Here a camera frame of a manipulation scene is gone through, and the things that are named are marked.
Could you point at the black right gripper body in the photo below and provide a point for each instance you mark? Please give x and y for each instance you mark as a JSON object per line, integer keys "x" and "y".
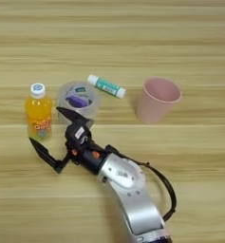
{"x": 90, "y": 158}

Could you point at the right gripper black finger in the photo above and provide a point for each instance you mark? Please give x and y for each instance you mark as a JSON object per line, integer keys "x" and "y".
{"x": 44, "y": 153}
{"x": 74, "y": 114}

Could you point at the clear plastic container purple inside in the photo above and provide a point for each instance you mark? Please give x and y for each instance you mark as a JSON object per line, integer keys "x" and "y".
{"x": 85, "y": 109}

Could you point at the orange juice bottle white cap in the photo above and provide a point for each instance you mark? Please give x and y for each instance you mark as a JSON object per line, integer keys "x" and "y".
{"x": 38, "y": 117}

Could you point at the pink plastic cup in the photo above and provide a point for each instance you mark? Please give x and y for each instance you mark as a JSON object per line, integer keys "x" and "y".
{"x": 153, "y": 109}

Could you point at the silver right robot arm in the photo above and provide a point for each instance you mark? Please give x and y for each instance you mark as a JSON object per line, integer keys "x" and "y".
{"x": 136, "y": 196}

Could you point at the white and teal glue stick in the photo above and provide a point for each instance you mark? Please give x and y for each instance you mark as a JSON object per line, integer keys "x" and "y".
{"x": 107, "y": 86}

